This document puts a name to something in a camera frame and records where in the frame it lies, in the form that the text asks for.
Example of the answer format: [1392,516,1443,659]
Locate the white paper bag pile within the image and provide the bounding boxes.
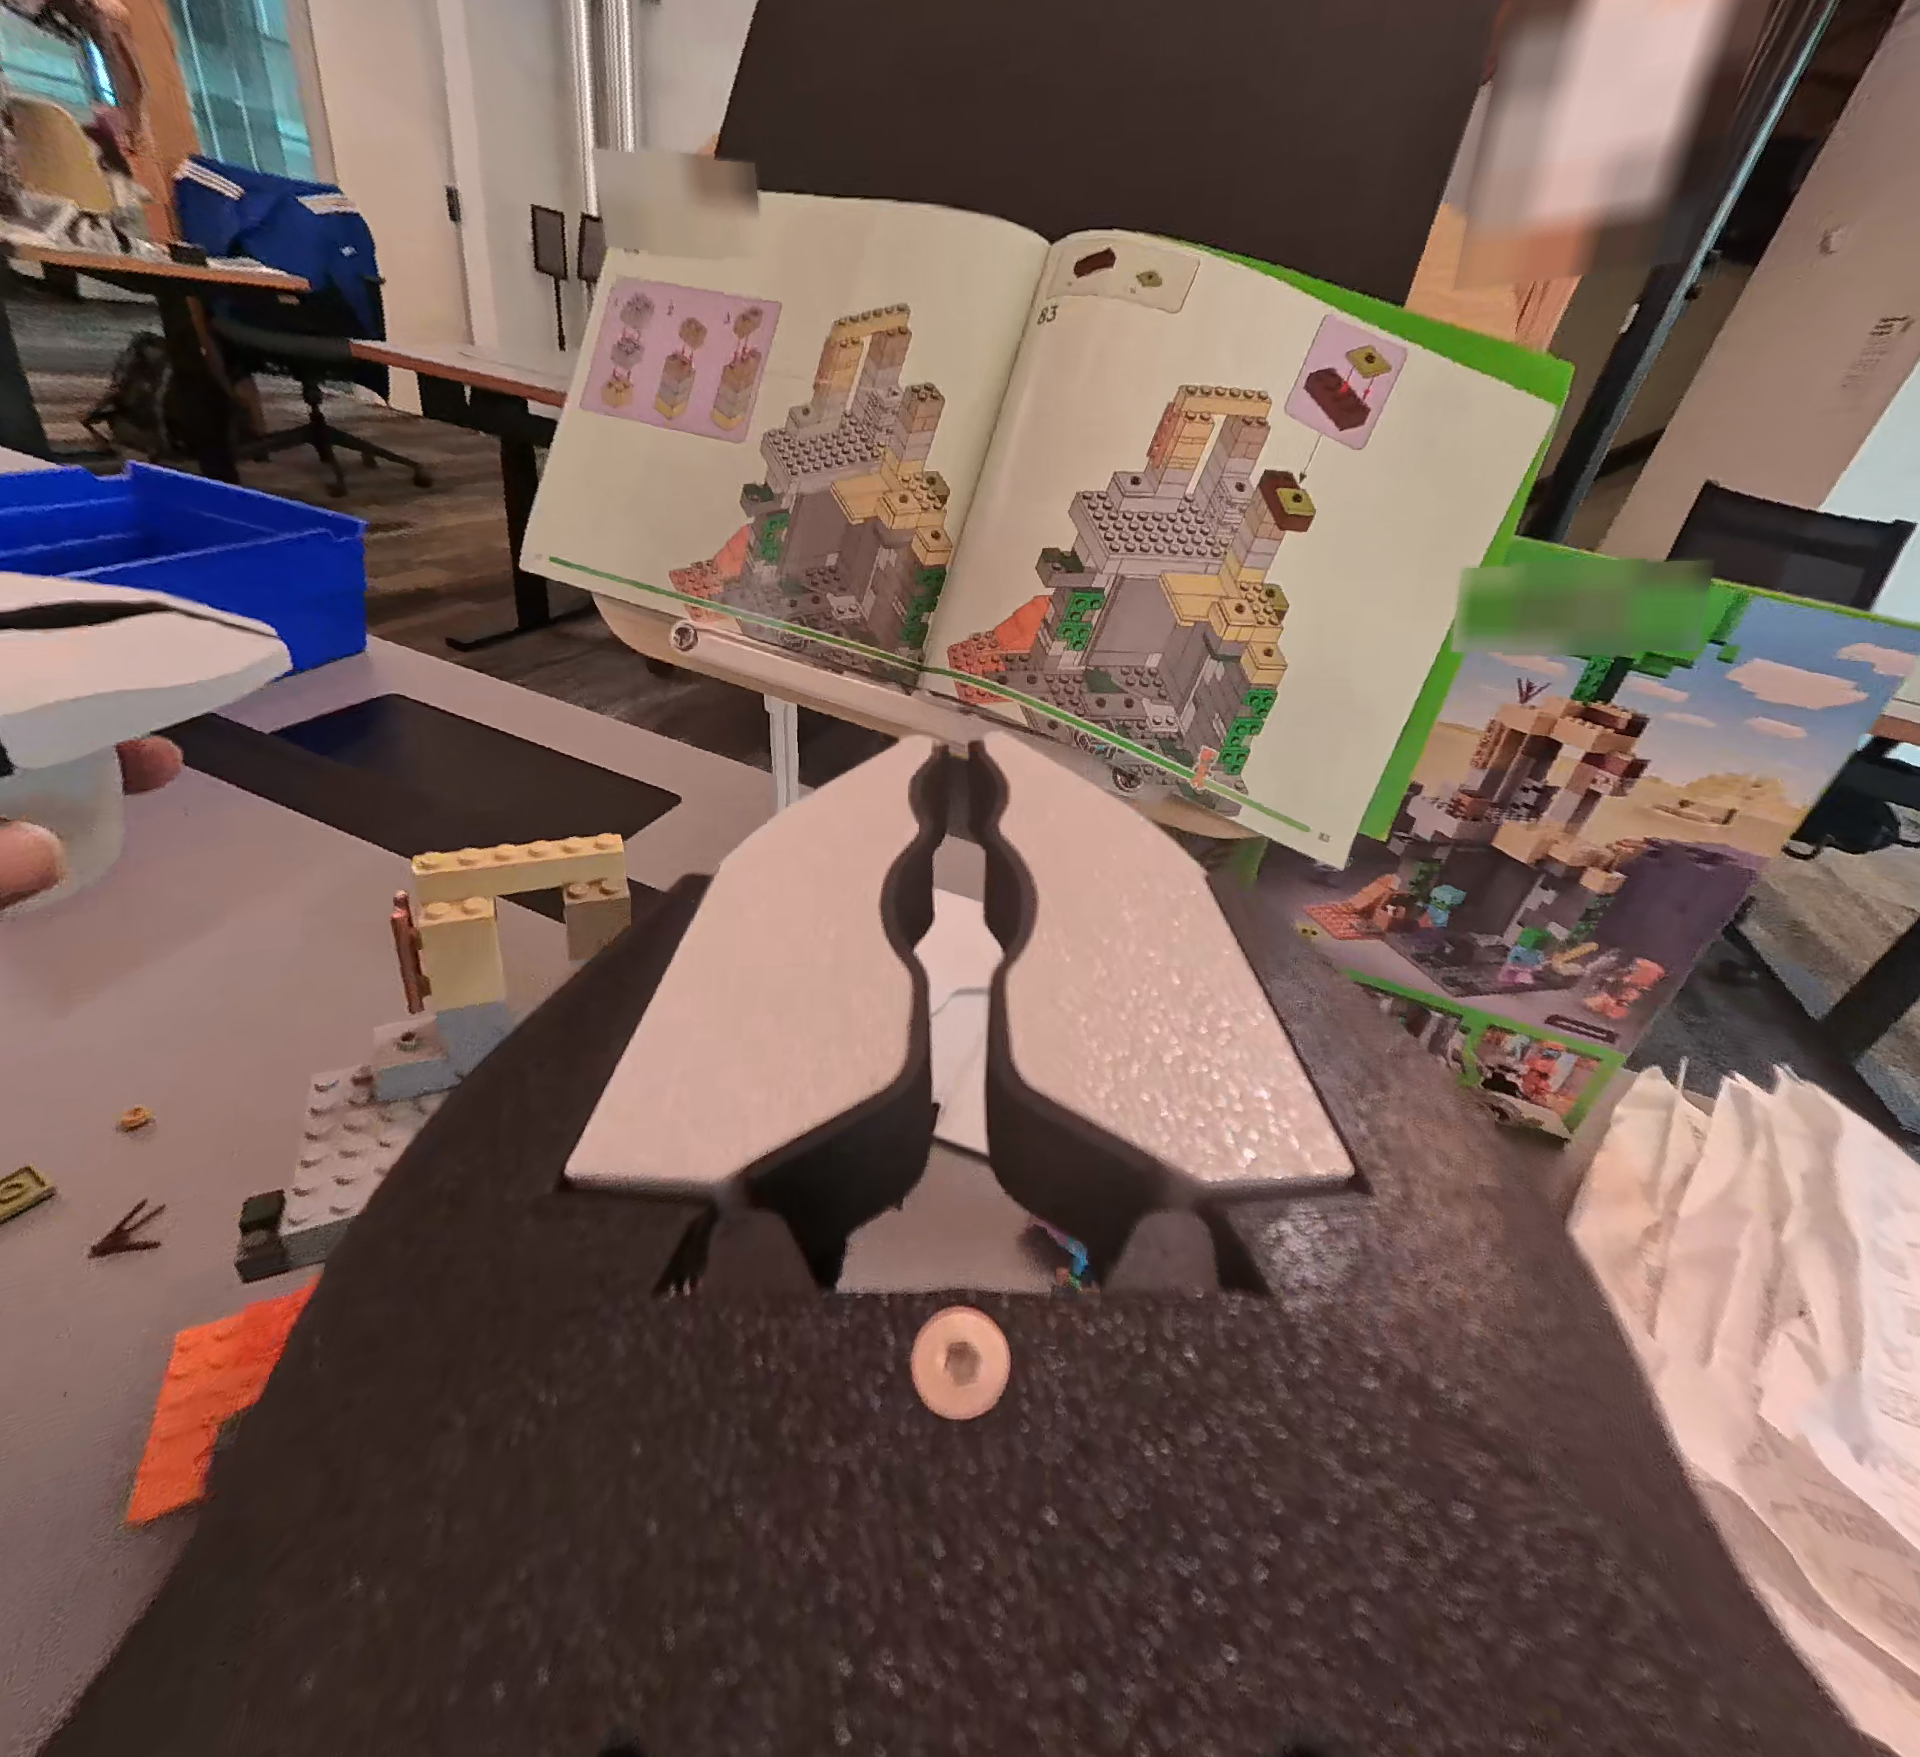
[1563,1062,1920,1757]

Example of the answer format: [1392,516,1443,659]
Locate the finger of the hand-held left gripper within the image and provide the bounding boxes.
[0,567,243,627]
[0,603,290,771]

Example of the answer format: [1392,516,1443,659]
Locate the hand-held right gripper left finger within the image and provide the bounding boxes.
[561,733,945,1290]

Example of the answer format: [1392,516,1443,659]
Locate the blue plastic bin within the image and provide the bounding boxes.
[0,459,370,683]

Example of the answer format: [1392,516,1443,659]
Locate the open instruction booklet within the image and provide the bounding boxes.
[519,189,1578,873]

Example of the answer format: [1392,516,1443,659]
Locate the grey desk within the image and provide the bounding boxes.
[0,445,1920,1757]

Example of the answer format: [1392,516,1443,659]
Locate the toy brick building model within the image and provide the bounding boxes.
[128,830,636,1530]

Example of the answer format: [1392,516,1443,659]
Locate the green toy set box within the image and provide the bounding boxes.
[1252,557,1920,1146]

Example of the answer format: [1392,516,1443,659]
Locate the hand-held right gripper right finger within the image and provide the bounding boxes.
[966,733,1359,1290]

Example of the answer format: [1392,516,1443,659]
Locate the black backdrop board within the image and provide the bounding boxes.
[717,0,1567,313]

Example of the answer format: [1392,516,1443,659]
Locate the blue jacket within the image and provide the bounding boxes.
[169,155,389,406]

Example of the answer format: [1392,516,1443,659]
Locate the wooden top office desk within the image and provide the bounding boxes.
[349,336,603,657]
[0,239,310,486]

